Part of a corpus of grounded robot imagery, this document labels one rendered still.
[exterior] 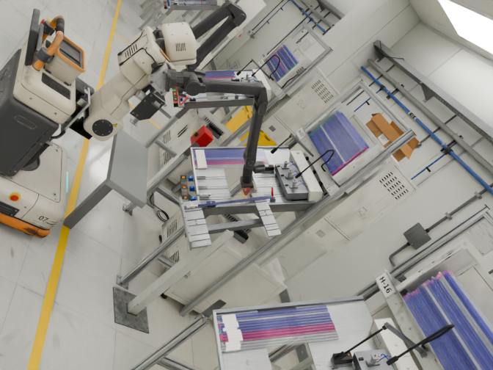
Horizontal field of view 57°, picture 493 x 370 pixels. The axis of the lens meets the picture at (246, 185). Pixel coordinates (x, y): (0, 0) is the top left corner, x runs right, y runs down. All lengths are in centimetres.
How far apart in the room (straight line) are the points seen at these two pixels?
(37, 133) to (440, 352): 194
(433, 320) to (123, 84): 177
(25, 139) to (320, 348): 162
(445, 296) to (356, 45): 439
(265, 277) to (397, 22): 396
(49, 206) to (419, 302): 184
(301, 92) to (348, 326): 239
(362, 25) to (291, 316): 442
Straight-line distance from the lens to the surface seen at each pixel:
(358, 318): 219
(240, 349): 198
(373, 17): 598
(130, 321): 285
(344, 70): 606
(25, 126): 229
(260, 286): 318
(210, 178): 291
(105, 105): 241
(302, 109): 411
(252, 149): 254
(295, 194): 276
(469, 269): 227
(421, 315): 204
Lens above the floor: 175
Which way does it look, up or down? 16 degrees down
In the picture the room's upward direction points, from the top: 50 degrees clockwise
